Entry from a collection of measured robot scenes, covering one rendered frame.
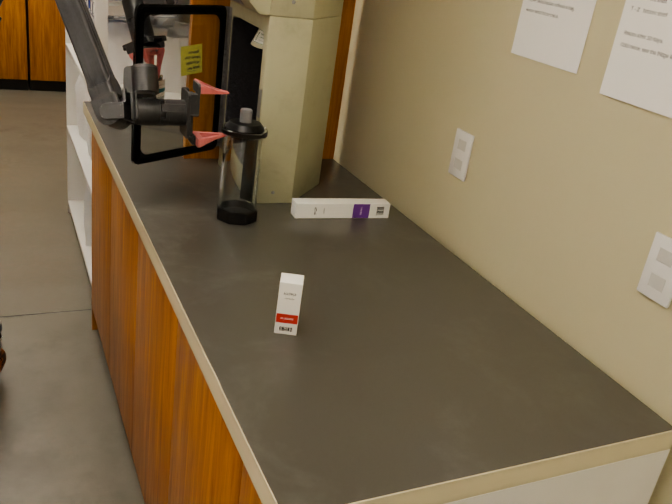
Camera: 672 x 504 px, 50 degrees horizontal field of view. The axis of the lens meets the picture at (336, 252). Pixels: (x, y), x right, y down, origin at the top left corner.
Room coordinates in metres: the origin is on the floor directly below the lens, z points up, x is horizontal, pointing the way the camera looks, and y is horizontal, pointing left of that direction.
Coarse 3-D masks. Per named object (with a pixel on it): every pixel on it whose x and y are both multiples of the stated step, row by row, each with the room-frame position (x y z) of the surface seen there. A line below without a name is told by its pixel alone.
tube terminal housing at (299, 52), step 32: (288, 0) 1.75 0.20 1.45; (320, 0) 1.81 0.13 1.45; (288, 32) 1.75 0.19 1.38; (320, 32) 1.84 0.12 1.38; (288, 64) 1.76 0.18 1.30; (320, 64) 1.87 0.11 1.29; (288, 96) 1.76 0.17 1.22; (320, 96) 1.89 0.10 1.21; (288, 128) 1.77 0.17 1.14; (320, 128) 1.93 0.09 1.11; (288, 160) 1.77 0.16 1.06; (320, 160) 1.96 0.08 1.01; (288, 192) 1.78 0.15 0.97
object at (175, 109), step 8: (184, 88) 1.56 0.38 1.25; (184, 96) 1.55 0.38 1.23; (168, 104) 1.52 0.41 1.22; (176, 104) 1.53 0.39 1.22; (184, 104) 1.53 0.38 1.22; (168, 112) 1.51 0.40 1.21; (176, 112) 1.52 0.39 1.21; (184, 112) 1.52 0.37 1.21; (168, 120) 1.51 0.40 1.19; (176, 120) 1.52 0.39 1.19; (184, 120) 1.53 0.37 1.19; (184, 128) 1.54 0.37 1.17; (184, 136) 1.54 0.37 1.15
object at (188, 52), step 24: (144, 24) 1.76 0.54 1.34; (168, 24) 1.83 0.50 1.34; (192, 24) 1.89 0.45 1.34; (216, 24) 1.97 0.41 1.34; (144, 48) 1.76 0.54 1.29; (168, 48) 1.83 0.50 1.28; (192, 48) 1.90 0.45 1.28; (216, 48) 1.97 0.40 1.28; (168, 72) 1.83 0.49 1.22; (192, 72) 1.90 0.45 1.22; (168, 96) 1.83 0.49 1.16; (144, 144) 1.77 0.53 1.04; (168, 144) 1.84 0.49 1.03
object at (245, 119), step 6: (246, 108) 1.63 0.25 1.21; (240, 114) 1.62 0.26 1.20; (246, 114) 1.61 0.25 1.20; (234, 120) 1.62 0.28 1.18; (240, 120) 1.61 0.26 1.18; (246, 120) 1.61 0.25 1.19; (252, 120) 1.65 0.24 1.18; (228, 126) 1.60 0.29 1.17; (234, 126) 1.59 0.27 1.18; (240, 126) 1.58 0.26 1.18; (246, 126) 1.59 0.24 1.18; (252, 126) 1.59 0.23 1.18; (258, 126) 1.61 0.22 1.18; (246, 132) 1.58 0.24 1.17; (252, 132) 1.59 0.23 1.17; (258, 132) 1.60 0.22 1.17
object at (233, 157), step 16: (224, 128) 1.59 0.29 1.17; (224, 144) 1.60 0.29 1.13; (240, 144) 1.58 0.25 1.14; (256, 144) 1.59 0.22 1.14; (224, 160) 1.59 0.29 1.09; (240, 160) 1.58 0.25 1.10; (256, 160) 1.60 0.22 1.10; (224, 176) 1.59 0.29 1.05; (240, 176) 1.58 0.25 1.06; (256, 176) 1.60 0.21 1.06; (224, 192) 1.59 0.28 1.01; (240, 192) 1.58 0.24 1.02; (256, 192) 1.61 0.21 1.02; (224, 208) 1.58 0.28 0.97; (240, 208) 1.58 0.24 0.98
